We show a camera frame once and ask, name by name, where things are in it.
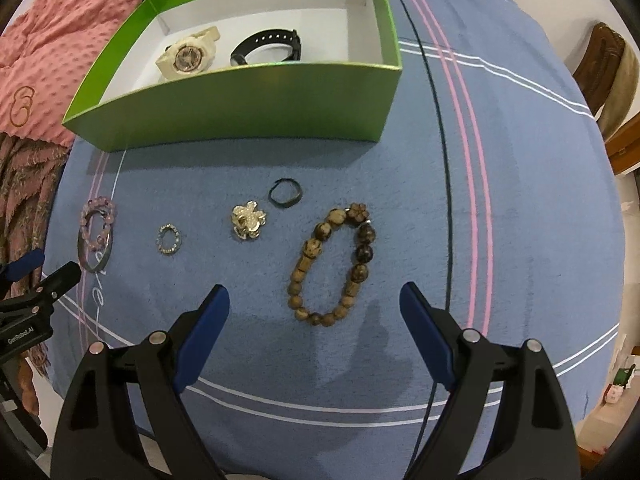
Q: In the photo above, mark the green cardboard box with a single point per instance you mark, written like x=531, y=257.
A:
x=250, y=105

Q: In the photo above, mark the cream wrist watch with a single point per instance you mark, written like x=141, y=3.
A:
x=185, y=57

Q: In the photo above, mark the black wrist watch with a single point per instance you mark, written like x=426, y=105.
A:
x=280, y=37

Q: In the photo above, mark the gold flower brooch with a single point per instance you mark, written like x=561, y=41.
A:
x=247, y=220

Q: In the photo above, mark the small white green object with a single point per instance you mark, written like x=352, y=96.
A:
x=620, y=382

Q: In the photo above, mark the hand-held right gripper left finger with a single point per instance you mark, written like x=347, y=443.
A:
x=202, y=330

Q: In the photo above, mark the wooden furniture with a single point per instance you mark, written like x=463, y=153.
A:
x=627, y=145

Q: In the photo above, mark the silver bangle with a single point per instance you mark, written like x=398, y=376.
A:
x=82, y=252

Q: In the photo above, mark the blue striped bedsheet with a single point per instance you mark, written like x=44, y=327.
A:
x=525, y=210

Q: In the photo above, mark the pink dotted blanket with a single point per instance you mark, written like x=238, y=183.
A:
x=55, y=45

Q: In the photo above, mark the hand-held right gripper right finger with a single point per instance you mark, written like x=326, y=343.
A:
x=427, y=330

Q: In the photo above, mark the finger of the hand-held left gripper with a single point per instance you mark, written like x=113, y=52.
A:
x=65, y=275
x=25, y=262

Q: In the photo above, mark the wooden chair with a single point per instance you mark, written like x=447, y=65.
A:
x=602, y=70

